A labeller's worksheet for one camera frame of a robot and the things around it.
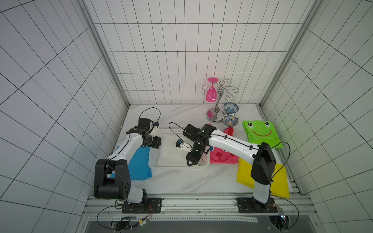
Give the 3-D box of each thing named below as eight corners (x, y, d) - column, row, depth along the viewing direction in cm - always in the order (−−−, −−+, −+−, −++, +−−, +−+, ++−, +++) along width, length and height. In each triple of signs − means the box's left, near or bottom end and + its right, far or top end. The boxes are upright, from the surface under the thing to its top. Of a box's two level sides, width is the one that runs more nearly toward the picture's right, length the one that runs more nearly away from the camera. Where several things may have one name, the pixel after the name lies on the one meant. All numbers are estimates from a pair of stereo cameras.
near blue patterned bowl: (223, 126, 107) (224, 123, 104) (221, 116, 113) (222, 113, 110) (238, 126, 107) (240, 123, 104) (236, 116, 113) (237, 113, 110)
